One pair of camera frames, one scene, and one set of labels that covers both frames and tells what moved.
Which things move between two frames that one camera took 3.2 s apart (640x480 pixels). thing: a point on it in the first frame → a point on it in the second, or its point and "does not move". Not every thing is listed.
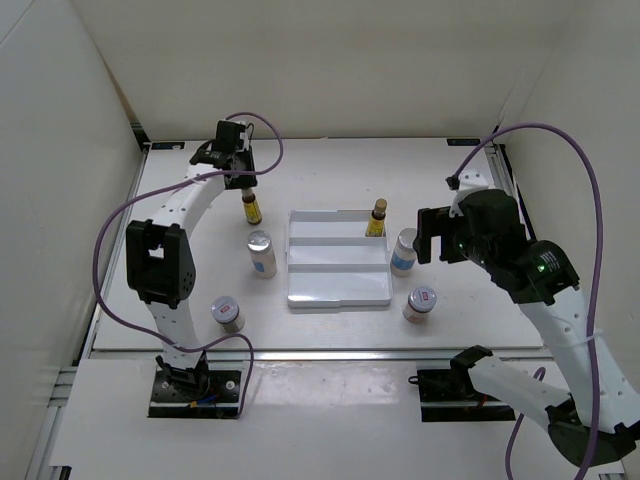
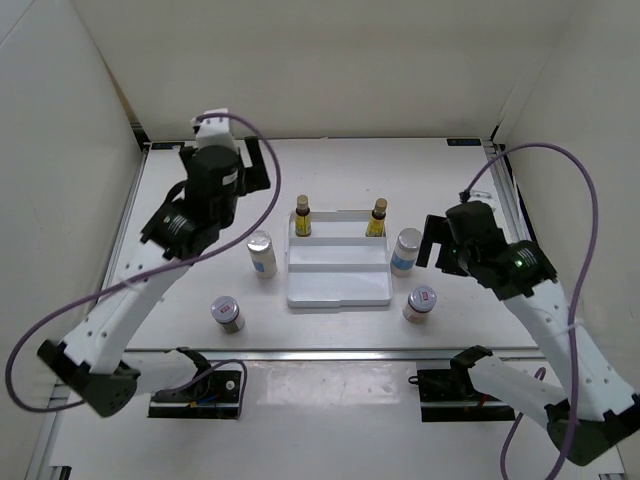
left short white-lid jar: x=226 y=311 does not move
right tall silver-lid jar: x=403 y=258 does not move
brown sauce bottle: x=251 y=207 → x=303 y=221
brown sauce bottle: x=375 y=227 does not move
